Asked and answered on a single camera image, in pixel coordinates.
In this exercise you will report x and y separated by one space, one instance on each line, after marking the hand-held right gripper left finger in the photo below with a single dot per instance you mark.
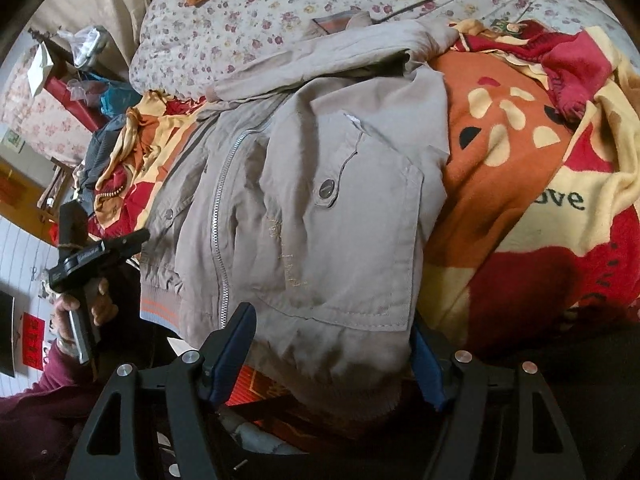
230 360

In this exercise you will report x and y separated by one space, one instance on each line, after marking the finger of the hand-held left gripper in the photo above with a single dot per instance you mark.
125 242

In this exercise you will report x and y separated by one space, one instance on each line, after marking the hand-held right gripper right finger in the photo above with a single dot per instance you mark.
429 367

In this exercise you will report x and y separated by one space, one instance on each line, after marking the beige zip jacket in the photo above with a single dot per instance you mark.
300 210

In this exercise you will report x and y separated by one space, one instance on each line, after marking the person's left forearm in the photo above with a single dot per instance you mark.
45 410

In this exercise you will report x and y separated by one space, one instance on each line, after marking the person's left hand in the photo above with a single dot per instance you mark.
103 310

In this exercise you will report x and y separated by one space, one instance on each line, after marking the red paper decoration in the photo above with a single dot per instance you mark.
32 340

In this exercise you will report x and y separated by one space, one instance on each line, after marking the wooden chair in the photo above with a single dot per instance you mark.
57 180

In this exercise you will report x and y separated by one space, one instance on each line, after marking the dark striped garment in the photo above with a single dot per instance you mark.
102 155

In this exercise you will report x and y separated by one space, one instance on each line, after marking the black screen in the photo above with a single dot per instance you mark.
6 335

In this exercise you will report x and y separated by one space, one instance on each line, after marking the blue plastic bag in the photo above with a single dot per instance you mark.
117 100

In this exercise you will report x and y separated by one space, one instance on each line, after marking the red bedside cabinet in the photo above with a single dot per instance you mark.
75 105

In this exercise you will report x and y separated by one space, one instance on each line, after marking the pink floral curtain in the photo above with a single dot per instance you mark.
30 110

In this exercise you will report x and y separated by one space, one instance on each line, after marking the orange yellow red printed blanket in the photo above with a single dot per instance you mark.
525 235

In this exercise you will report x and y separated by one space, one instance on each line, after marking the white paper sheet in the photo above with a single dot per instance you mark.
39 70

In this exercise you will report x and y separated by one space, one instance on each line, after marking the clear plastic bag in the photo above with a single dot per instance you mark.
82 45

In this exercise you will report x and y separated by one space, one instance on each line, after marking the beige curtain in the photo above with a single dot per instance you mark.
100 5

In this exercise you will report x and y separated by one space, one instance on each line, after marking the white floral quilt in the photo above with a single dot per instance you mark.
250 20

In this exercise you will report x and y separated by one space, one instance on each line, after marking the small green wall picture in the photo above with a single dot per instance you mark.
12 141

